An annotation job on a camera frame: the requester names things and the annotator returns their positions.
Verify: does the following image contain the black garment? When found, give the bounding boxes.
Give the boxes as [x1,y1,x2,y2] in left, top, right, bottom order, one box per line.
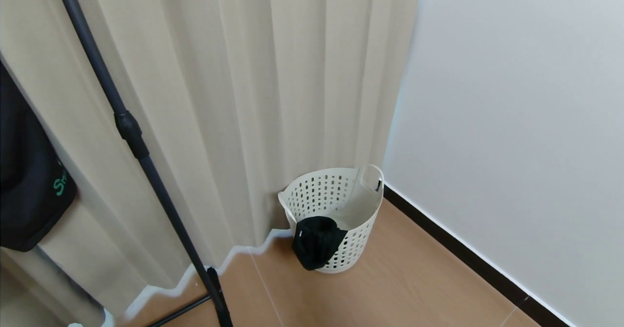
[0,59,78,253]
[292,216,349,271]

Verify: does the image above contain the white laundry basket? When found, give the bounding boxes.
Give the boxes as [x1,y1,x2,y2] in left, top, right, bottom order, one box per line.
[278,165,385,274]

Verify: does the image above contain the black clothes rack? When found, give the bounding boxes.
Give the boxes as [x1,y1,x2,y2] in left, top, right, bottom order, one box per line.
[51,0,234,327]

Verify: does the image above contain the beige curtain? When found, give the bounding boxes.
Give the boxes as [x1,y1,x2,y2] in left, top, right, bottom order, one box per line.
[0,0,424,327]

